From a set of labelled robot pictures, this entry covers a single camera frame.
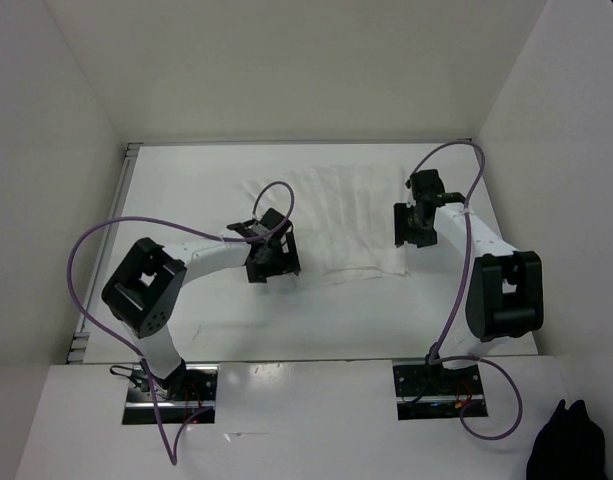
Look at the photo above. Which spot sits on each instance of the white pleated skirt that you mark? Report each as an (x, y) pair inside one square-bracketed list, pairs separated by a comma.
[(344, 223)]

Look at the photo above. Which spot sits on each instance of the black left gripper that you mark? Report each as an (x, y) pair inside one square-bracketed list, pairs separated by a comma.
[(286, 262)]

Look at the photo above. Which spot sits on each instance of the dark folded garment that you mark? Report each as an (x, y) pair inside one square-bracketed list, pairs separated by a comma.
[(570, 446)]

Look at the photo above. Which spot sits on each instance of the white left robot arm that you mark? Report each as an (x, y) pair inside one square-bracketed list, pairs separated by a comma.
[(144, 288)]

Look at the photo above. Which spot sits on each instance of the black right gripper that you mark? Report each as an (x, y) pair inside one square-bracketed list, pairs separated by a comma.
[(402, 231)]

